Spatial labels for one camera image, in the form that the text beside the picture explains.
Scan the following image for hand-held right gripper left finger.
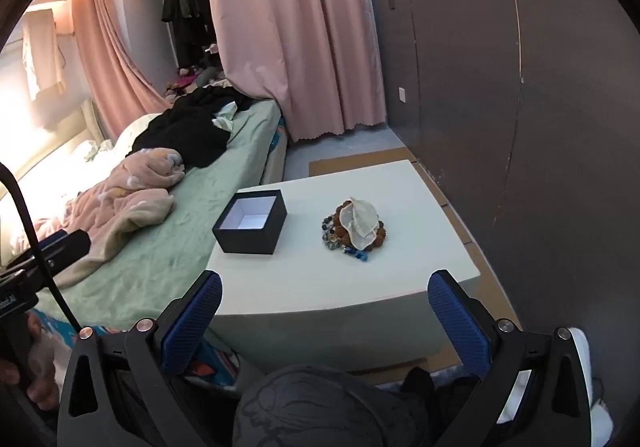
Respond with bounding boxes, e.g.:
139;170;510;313
57;269;224;447

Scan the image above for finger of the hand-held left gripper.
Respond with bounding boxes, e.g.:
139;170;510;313
10;228;92;286

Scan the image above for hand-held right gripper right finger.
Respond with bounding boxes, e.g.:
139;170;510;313
428;269;594;447

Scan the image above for black box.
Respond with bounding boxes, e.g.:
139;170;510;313
212;188;288;256

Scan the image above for cream cloth pouch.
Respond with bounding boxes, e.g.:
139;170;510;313
340;196;382;249

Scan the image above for pile of beaded jewelry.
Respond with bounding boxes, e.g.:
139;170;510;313
320;199;389;264

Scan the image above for person's left hand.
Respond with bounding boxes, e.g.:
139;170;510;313
22;313;63;405

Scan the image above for pink fleece blanket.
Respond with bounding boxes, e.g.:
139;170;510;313
9;147;189;289

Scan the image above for bed with green sheet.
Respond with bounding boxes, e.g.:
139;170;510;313
0;97;291;390

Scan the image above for white table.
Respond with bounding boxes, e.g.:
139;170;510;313
202;159;482;371

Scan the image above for beige headboard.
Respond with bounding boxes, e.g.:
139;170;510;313
80;97;109;144

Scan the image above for white pillow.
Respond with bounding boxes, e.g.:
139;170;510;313
81;114;166;163

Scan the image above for white shoe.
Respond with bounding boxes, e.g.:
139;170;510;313
500;326;614;444

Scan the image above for person's dark trouser leg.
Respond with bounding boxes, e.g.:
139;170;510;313
232;364;481;447

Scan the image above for black clothing heap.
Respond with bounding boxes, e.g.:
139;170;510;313
131;86;275;167

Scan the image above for narrow pink curtain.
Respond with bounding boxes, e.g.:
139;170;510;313
70;0;174;141

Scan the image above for hanging cream garment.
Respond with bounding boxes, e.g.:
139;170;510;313
22;6;67;102

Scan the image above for pale green cloth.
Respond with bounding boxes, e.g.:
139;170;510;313
211;102;237;131

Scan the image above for dark brown wardrobe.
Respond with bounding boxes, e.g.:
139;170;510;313
368;0;640;380

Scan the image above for hanging dark clothes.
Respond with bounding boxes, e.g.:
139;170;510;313
159;0;216;71

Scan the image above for wide pink curtain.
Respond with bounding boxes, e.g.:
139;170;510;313
202;0;389;143

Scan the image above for black cable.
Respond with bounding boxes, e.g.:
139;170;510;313
0;161;83;334

